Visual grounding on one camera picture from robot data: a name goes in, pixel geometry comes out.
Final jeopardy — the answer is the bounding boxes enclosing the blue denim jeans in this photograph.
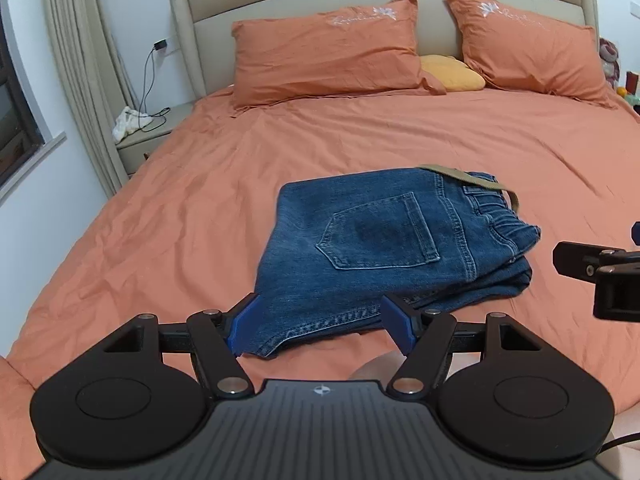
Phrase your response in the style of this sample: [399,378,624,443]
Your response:
[249,167,540,358]

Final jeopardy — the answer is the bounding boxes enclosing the white cloth on nightstand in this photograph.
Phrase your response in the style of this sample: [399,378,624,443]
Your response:
[112,106,153,144]

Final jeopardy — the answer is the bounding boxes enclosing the orange pillow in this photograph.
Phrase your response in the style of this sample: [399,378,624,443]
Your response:
[232,0,446,108]
[446,0,613,107]

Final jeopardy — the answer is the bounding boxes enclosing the right orange pillow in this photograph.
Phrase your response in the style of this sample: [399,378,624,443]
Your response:
[446,0,613,107]

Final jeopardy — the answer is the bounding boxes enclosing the olive green belt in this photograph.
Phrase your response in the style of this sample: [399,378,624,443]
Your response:
[419,165,520,212]

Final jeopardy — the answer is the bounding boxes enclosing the pink plush toy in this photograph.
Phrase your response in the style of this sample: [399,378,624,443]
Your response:
[599,38,620,89]

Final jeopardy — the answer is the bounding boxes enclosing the beige curtain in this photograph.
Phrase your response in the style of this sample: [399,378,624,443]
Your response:
[43,0,134,197]

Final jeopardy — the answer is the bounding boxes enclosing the left orange pillow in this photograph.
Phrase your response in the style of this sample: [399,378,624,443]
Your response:
[232,0,446,108]

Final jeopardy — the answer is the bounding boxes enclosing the beige nightstand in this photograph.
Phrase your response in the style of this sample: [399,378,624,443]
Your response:
[116,103,194,177]

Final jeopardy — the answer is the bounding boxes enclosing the black wall charger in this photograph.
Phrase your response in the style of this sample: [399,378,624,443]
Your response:
[154,39,167,51]

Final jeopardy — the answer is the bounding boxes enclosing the black charger cable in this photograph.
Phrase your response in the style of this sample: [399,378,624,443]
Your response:
[139,45,172,131]

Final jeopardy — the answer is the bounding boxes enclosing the dark window frame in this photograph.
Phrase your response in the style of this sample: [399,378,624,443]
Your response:
[0,26,43,184]

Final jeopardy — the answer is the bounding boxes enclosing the small yellow cushion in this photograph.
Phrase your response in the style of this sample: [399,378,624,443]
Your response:
[420,54,486,92]

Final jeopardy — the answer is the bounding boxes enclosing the orange bed sheet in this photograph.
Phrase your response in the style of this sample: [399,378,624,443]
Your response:
[1,89,639,479]

